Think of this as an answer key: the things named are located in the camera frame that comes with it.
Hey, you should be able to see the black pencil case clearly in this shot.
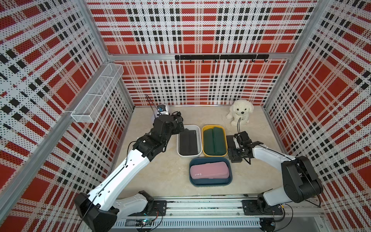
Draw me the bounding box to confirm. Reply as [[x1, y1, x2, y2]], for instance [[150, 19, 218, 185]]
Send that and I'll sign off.
[[189, 130, 198, 156], [226, 135, 243, 163]]

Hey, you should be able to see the dark grey pencil case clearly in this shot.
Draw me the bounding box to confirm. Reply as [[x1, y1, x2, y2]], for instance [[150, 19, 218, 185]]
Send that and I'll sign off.
[[179, 129, 190, 156]]

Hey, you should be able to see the dark green pencil case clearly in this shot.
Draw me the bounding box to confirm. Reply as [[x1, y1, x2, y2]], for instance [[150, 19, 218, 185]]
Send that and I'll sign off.
[[203, 128, 216, 156]]

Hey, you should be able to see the pink pencil case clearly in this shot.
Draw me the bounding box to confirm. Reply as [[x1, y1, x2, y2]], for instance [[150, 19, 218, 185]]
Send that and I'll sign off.
[[190, 161, 230, 179], [195, 168, 230, 179]]

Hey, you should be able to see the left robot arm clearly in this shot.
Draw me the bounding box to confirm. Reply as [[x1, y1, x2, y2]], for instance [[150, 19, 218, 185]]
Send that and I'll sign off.
[[74, 111, 185, 232]]

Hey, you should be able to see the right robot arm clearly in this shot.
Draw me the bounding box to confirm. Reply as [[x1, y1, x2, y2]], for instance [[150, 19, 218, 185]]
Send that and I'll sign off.
[[226, 131, 323, 212]]

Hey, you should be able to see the white storage box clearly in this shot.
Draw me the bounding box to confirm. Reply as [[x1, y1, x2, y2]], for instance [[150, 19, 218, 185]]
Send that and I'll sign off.
[[177, 125, 203, 158]]

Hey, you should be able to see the yellow storage box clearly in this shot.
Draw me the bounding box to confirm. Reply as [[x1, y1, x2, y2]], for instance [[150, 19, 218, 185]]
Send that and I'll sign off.
[[202, 125, 228, 157]]

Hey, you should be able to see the dark teal storage box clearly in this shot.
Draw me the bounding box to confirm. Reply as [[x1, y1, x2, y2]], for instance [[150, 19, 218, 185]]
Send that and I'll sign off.
[[189, 157, 233, 187]]

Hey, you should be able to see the white plush dog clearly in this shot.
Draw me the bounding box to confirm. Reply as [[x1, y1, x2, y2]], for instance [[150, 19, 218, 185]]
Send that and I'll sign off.
[[226, 100, 254, 126]]

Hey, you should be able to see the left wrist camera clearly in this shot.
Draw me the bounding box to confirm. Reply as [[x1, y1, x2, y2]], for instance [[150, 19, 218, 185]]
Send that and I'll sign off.
[[157, 104, 168, 114]]

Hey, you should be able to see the metal base rail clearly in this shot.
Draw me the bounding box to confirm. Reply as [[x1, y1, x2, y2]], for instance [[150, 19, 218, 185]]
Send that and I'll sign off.
[[96, 195, 330, 232]]

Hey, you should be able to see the white wire basket shelf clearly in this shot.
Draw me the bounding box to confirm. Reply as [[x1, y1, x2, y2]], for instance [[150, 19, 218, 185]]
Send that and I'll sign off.
[[71, 63, 124, 123]]

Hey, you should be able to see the black hook rail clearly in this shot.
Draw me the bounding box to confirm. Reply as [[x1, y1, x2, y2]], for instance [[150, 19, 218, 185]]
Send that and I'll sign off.
[[174, 54, 270, 61]]

